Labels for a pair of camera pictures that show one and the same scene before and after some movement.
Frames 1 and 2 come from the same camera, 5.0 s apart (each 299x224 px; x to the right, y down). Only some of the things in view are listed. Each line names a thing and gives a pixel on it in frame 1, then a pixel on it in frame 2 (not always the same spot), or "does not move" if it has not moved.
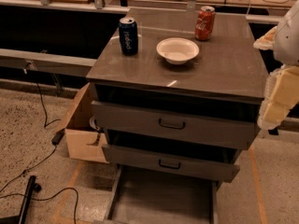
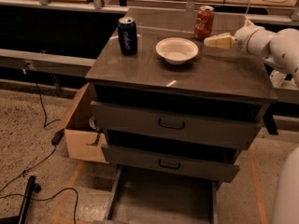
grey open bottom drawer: (149, 196) does not move
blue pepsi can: (128, 35) does not move
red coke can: (204, 22) does not move
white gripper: (289, 37) → (242, 40)
